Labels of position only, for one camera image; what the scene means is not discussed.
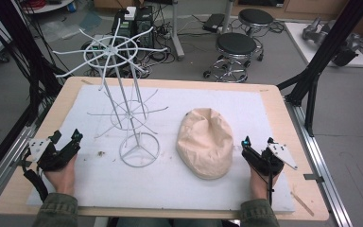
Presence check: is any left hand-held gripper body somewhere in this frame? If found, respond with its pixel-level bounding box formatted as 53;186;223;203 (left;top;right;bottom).
27;137;80;173

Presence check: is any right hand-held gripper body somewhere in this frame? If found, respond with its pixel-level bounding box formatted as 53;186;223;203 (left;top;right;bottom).
241;143;299;177

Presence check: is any person's left hand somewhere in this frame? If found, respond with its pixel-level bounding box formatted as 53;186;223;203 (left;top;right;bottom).
43;154;78;197

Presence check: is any person's right hand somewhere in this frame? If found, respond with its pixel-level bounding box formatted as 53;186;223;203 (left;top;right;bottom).
249;166;282;201

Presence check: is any beige cap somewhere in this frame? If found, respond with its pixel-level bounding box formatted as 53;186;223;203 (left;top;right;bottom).
175;107;235;181

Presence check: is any grey tape strip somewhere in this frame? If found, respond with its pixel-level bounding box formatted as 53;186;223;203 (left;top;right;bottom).
302;173;325;184

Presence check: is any wooden stick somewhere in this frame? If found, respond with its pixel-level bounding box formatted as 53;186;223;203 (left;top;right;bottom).
290;190;316;218

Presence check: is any large black round stool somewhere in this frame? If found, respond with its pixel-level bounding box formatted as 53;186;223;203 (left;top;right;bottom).
202;32;265;84

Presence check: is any white foam mat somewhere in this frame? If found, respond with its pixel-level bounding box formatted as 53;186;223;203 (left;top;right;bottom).
26;84;296;214

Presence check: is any white floor platform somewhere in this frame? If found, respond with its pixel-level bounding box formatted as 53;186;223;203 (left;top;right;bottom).
284;21;363;69

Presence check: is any flat black box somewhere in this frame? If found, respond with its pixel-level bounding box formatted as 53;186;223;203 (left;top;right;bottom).
201;12;227;33

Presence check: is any grey robot device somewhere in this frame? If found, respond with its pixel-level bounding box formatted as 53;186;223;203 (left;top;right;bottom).
302;16;361;68

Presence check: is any small black round stool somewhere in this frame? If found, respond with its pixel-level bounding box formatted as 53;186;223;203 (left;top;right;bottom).
237;8;276;36

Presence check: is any grey metal stand leg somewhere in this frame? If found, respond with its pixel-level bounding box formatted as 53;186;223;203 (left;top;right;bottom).
169;0;186;61

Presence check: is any black computer tower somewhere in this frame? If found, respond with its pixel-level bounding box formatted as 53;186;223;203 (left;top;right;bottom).
111;5;156;49

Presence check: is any thin black cable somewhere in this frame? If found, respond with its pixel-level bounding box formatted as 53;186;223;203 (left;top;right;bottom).
266;164;274;206

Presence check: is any black cable with strap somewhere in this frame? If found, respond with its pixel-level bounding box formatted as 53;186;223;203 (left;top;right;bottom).
21;150;50;203

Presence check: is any aluminium rail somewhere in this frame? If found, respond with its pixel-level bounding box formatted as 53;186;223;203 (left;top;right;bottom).
0;124;36;209
284;97;354;227

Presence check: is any white wire hat rack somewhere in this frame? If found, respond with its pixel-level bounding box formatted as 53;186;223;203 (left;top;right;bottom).
52;18;170;168

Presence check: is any black metal frame post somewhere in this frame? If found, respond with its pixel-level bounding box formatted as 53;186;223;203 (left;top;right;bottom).
276;0;363;137
0;0;64;187

